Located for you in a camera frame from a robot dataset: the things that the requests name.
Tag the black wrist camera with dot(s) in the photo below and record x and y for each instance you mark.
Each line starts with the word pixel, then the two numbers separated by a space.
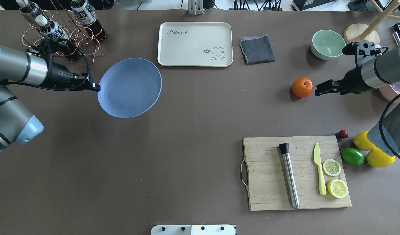
pixel 364 51
pixel 47 47

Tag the green ceramic bowl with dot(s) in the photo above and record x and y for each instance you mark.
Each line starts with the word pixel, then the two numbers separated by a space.
pixel 327 44

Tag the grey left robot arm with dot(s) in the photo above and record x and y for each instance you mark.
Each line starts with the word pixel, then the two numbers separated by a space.
pixel 34 68

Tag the orange mandarin fruit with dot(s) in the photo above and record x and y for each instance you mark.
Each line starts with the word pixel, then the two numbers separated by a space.
pixel 302 87

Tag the green lime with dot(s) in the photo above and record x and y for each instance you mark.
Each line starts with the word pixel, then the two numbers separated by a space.
pixel 352 156

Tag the blue round plate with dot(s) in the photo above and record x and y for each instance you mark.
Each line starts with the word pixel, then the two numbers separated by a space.
pixel 130 88

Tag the copper wire bottle rack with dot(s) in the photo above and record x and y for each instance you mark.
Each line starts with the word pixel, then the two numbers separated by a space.
pixel 66 18

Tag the red strawberry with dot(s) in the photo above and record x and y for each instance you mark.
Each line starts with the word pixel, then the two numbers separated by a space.
pixel 343 134

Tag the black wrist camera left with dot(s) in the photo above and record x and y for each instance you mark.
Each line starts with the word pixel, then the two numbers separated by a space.
pixel 47 47

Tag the tea bottle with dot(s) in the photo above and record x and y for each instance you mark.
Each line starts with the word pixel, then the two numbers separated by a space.
pixel 87 17
pixel 30 11
pixel 52 30

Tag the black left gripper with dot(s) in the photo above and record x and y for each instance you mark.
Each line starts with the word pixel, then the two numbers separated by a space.
pixel 58 75

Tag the whole lemon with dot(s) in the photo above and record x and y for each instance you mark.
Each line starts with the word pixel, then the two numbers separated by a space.
pixel 377 158
pixel 362 142

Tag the wooden stand with base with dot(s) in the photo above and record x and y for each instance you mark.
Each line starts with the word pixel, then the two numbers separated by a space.
pixel 359 31

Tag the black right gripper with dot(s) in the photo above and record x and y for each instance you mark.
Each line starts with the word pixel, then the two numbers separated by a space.
pixel 353 79

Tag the lower lemon half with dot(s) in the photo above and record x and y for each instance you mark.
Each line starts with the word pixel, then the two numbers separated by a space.
pixel 337 188

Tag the upper whole lemon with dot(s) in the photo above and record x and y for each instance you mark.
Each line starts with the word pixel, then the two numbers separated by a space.
pixel 362 142

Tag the front tea bottle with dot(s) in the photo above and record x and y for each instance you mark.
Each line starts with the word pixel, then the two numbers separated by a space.
pixel 52 30

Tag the steel muddler black tip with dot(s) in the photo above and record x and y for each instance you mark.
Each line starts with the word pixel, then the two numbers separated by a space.
pixel 292 189

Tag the left back tea bottle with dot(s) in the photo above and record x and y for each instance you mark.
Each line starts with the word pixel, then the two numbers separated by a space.
pixel 30 11

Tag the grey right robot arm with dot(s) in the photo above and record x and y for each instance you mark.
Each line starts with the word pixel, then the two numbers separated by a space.
pixel 374 69

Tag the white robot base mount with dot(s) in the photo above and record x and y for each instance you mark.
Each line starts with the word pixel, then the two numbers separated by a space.
pixel 202 229

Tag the right tea bottle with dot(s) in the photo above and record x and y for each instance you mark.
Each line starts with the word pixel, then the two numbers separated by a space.
pixel 87 17

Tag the upper lemon slice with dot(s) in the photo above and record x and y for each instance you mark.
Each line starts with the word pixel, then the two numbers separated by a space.
pixel 331 167

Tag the grey folded cloth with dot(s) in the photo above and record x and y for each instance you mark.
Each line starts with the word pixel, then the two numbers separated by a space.
pixel 256 49

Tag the pink pot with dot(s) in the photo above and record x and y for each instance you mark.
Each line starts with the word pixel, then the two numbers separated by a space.
pixel 391 91

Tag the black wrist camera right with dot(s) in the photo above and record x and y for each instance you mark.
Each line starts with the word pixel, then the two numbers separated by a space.
pixel 364 51

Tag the metal bracket at table edge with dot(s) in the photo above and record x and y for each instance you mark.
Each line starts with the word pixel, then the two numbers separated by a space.
pixel 195 7

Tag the yellow plastic knife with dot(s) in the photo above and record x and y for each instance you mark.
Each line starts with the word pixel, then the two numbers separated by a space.
pixel 317 161

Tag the wooden cutting board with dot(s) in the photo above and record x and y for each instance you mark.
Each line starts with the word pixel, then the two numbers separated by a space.
pixel 266 180

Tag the lower whole lemon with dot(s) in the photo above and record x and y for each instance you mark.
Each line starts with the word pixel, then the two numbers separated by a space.
pixel 377 158

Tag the cream rabbit tray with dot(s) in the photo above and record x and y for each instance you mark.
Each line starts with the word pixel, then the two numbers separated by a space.
pixel 195 44

